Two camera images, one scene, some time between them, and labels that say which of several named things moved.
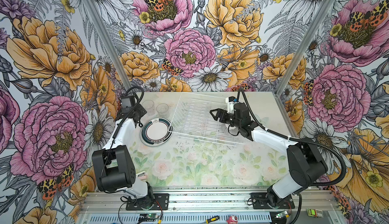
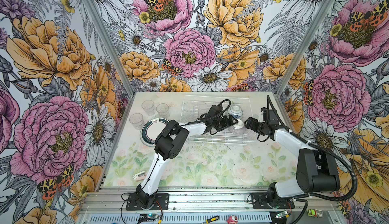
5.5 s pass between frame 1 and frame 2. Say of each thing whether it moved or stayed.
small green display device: stayed
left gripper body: moved
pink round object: stayed
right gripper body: moved
